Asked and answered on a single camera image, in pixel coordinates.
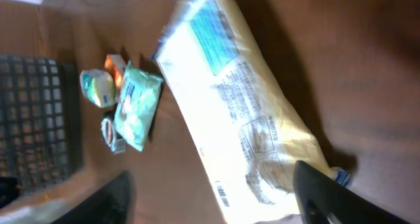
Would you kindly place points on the grey plastic shopping basket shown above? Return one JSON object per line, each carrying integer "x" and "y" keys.
{"x": 40, "y": 125}

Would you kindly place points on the dark green round-logo packet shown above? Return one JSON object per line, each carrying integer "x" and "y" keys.
{"x": 110, "y": 137}

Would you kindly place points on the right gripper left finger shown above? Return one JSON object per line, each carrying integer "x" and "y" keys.
{"x": 110, "y": 204}

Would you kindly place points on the teal wet wipes pack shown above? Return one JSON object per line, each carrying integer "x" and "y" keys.
{"x": 138, "y": 101}

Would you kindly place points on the small teal packet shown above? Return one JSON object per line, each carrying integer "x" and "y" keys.
{"x": 98, "y": 87}

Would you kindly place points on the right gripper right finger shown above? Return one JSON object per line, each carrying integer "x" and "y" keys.
{"x": 323, "y": 200}

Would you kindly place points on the yellow snack bag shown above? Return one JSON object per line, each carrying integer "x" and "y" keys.
{"x": 248, "y": 135}

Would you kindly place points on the small orange box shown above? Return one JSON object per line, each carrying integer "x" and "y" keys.
{"x": 115, "y": 66}

